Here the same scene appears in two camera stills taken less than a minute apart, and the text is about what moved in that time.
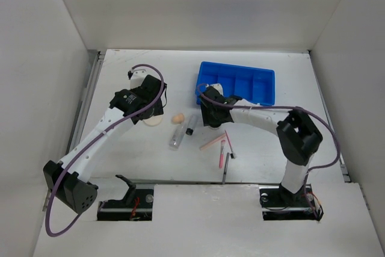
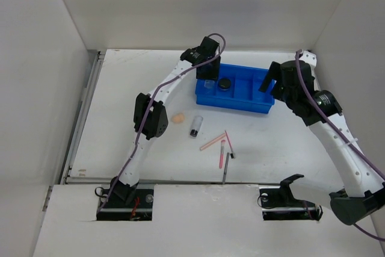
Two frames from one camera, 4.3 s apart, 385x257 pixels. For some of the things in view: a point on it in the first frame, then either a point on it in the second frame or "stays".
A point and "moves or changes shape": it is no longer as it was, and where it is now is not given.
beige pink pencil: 213,141 stays
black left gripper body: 155,110 → 210,72
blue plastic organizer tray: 254,84 stays
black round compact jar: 215,125 → 224,83
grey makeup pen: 225,168 stays
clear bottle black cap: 192,124 moves or changes shape
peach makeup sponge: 178,118 stays
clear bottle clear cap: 177,136 moves or changes shape
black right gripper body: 209,116 → 281,92
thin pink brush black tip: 231,153 stays
